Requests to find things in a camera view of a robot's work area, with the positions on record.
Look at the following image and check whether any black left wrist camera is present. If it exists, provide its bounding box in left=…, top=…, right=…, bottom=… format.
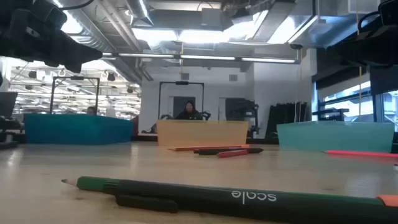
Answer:
left=30, top=0, right=68, bottom=30

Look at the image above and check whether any black camera cable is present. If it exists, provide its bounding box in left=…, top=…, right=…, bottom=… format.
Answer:
left=357, top=11, right=382, bottom=35
left=60, top=0, right=94, bottom=12

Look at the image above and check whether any black shelf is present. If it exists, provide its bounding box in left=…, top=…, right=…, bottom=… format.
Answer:
left=312, top=108, right=349, bottom=121

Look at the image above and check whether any black desk equipment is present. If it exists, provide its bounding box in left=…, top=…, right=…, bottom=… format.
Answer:
left=0, top=116, right=24, bottom=150

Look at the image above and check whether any black metal station frame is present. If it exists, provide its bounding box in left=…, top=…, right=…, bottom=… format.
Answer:
left=49, top=76, right=100, bottom=115
left=158, top=81, right=205, bottom=121

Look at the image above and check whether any black curtain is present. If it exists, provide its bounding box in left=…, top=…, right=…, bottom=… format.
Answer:
left=266, top=101, right=308, bottom=139

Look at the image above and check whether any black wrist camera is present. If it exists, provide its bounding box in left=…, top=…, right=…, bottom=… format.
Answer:
left=377, top=0, right=398, bottom=26
left=30, top=0, right=68, bottom=30

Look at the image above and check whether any red crayon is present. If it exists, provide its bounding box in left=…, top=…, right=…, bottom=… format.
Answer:
left=216, top=149, right=249, bottom=159

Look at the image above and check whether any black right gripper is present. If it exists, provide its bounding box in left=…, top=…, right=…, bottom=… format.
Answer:
left=326, top=24, right=398, bottom=68

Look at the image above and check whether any silver spiral ventilation duct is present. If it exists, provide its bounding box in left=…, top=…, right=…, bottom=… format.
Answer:
left=51, top=0, right=144, bottom=85

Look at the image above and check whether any black monitor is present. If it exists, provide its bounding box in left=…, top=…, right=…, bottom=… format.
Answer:
left=0, top=91, right=19, bottom=118

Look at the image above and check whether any long linear ceiling light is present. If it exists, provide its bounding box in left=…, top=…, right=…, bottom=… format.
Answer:
left=102, top=52, right=301, bottom=65

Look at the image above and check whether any dark teal plastic bin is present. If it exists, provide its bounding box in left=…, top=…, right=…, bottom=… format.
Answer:
left=24, top=113, right=135, bottom=146

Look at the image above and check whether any light teal plastic bin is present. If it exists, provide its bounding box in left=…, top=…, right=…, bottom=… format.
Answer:
left=276, top=121, right=396, bottom=154

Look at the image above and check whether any silver rectangular ventilation duct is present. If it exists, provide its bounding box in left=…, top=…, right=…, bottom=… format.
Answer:
left=248, top=0, right=380, bottom=49

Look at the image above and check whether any orange translucent plastic bin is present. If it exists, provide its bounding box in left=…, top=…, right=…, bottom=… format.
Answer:
left=156, top=119, right=249, bottom=147

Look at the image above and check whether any black equipment rack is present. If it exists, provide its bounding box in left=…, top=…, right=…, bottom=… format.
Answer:
left=225, top=98, right=259, bottom=134

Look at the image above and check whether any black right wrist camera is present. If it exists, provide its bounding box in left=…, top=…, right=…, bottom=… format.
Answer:
left=377, top=0, right=398, bottom=26

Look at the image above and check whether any green pencil orange eraser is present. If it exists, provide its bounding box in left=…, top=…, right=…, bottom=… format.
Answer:
left=60, top=175, right=398, bottom=208

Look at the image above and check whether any neon pink pencil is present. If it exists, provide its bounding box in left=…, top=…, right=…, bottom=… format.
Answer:
left=322, top=150, right=398, bottom=159

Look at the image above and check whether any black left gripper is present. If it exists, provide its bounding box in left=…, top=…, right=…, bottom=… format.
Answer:
left=0, top=9, right=103, bottom=74

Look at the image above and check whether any black pen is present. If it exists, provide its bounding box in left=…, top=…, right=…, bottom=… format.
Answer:
left=193, top=147, right=264, bottom=156

